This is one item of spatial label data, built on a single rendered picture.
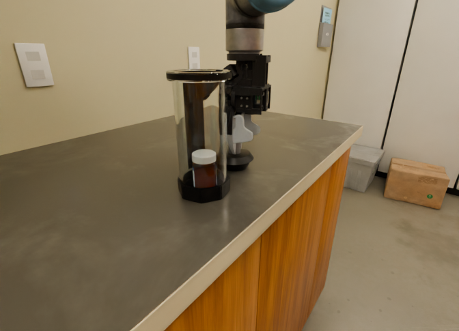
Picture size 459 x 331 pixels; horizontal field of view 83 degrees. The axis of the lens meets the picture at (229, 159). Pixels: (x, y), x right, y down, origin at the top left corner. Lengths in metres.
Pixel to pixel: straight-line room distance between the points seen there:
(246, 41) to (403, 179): 2.25
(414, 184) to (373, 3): 1.59
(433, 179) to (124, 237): 2.45
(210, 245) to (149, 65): 0.86
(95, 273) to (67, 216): 0.16
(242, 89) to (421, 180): 2.23
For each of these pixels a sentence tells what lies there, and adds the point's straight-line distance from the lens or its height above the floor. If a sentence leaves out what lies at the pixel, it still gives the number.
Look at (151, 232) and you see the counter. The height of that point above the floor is 0.94.
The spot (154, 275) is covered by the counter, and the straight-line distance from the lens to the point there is 0.36.
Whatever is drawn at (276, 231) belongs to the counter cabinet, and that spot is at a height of 0.82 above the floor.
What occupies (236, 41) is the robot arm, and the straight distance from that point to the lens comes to 0.53.
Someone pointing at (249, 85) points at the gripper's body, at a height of 1.13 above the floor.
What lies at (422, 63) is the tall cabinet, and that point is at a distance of 2.81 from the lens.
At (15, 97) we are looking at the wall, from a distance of 0.94.
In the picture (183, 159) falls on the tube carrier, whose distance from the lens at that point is 0.46.
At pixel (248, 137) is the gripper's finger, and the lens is 0.56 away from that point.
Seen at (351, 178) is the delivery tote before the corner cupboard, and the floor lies 0.11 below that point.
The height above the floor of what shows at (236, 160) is 0.97.
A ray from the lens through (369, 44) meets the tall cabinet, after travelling 2.87.
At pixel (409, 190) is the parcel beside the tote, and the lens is 2.66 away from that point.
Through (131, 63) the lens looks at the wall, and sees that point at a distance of 1.08.
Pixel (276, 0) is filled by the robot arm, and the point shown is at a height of 1.26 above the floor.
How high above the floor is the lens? 1.19
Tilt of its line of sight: 22 degrees down
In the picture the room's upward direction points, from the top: straight up
